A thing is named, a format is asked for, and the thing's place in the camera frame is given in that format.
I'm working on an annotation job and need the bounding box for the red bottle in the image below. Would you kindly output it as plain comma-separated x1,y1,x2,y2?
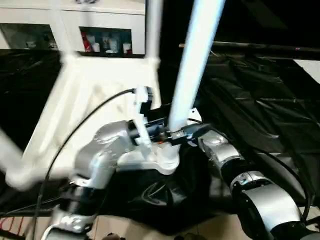
81,33,96,54

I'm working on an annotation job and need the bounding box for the white plastic table top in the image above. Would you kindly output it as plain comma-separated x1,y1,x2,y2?
4,54,182,192

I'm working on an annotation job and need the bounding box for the grey horizontal rail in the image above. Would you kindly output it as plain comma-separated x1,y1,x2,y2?
179,42,320,53

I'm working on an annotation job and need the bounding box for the white cabinet with glass doors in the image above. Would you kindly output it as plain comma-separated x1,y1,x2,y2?
0,0,148,57

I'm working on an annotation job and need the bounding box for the black work mat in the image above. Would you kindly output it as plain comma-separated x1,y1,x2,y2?
0,47,320,236

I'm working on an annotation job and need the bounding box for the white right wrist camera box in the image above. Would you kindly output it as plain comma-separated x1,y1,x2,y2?
185,107,204,126

